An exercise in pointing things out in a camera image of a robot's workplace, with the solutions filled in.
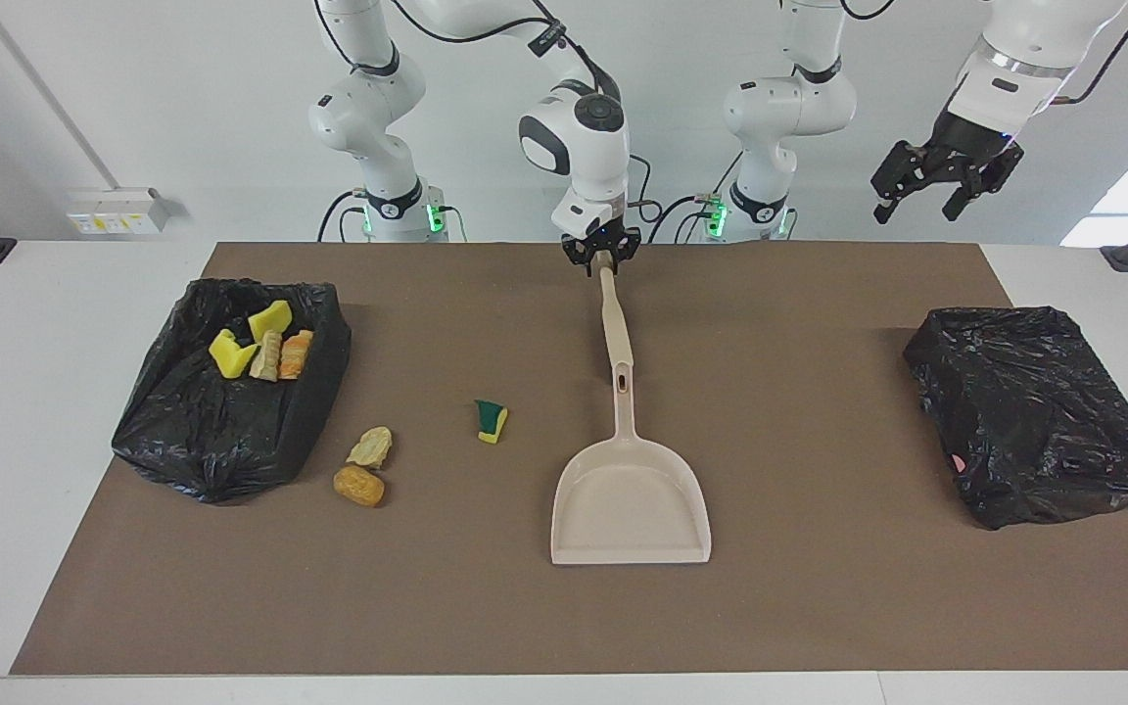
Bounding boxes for white wall socket box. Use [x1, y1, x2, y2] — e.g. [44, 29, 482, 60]
[68, 188, 171, 236]

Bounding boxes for small green yellow sponge wedge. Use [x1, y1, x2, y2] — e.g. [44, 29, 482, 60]
[474, 399, 509, 446]

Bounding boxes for pale chip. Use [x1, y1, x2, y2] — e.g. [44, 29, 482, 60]
[249, 330, 284, 383]
[347, 426, 394, 470]

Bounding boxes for grey wall cable conduit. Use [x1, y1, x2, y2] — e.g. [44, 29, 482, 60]
[0, 0, 124, 194]

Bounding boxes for brown bread roll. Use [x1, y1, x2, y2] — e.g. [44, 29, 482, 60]
[333, 465, 387, 508]

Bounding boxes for black base cable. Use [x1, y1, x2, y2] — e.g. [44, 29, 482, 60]
[316, 191, 369, 244]
[647, 194, 724, 244]

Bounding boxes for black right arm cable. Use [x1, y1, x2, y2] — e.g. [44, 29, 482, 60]
[314, 0, 663, 224]

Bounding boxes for black right base cable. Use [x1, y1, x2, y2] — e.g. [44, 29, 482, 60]
[316, 191, 369, 244]

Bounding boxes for yellow green sponge piece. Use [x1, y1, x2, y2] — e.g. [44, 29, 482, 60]
[209, 329, 259, 380]
[248, 300, 294, 344]

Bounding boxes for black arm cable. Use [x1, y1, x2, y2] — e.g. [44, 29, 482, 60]
[1063, 0, 1128, 104]
[314, 0, 663, 224]

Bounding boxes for black left base cable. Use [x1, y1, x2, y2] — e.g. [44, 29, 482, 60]
[647, 194, 724, 244]

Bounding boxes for beige plastic dustpan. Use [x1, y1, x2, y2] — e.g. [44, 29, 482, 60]
[551, 360, 713, 566]

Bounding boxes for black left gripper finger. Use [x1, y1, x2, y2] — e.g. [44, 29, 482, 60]
[870, 142, 932, 224]
[943, 147, 1025, 221]

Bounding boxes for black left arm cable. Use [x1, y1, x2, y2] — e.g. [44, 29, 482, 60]
[1063, 0, 1128, 104]

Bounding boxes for beige hand brush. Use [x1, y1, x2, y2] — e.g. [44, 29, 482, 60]
[597, 251, 635, 371]

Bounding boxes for striped orange croissant toy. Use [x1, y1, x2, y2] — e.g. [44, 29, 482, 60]
[278, 329, 315, 381]

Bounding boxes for black bagged bin pink patch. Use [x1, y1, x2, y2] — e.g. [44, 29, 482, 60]
[903, 306, 1128, 531]

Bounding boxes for brown table mat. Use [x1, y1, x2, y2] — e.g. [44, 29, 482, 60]
[11, 242, 1128, 677]

